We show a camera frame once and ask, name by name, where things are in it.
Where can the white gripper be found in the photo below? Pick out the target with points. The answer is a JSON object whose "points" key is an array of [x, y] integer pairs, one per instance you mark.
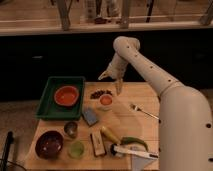
{"points": [[116, 70]]}

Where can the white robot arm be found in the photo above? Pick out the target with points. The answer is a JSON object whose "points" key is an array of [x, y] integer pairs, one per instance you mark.
{"points": [[185, 117]]}

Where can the paper cup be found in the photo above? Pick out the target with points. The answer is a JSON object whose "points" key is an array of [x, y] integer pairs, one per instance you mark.
{"points": [[105, 102]]}

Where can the small metal cup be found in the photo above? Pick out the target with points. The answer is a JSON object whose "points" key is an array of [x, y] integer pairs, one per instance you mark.
{"points": [[71, 129]]}

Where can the green small cup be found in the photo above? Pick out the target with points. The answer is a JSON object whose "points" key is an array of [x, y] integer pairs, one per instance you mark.
{"points": [[76, 149]]}

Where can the dark grapes bunch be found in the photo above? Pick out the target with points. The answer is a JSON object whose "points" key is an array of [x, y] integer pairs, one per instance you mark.
{"points": [[99, 93]]}

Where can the silver fork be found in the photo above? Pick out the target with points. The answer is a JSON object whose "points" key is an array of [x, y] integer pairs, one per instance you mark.
{"points": [[136, 108]]}

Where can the blue grey sponge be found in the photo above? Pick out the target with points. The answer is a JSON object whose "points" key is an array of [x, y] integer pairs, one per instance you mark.
{"points": [[89, 116]]}

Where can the orange bowl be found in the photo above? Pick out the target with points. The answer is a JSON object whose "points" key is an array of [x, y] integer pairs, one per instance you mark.
{"points": [[66, 96]]}

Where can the green plastic tray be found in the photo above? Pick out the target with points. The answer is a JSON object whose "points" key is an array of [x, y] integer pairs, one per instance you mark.
{"points": [[49, 110]]}

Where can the yellow corn cob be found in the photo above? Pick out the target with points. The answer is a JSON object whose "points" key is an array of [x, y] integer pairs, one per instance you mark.
{"points": [[110, 135]]}

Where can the brown white box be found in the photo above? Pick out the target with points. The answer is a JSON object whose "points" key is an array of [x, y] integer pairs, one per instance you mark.
{"points": [[97, 143]]}

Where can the green chili pepper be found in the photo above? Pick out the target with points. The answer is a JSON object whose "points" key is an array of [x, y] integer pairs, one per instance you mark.
{"points": [[131, 140]]}

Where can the dark purple bowl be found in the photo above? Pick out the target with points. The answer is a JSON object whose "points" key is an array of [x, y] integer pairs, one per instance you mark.
{"points": [[49, 145]]}

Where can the black stand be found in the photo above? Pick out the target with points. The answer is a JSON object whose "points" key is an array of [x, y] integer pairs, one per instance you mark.
{"points": [[6, 150]]}

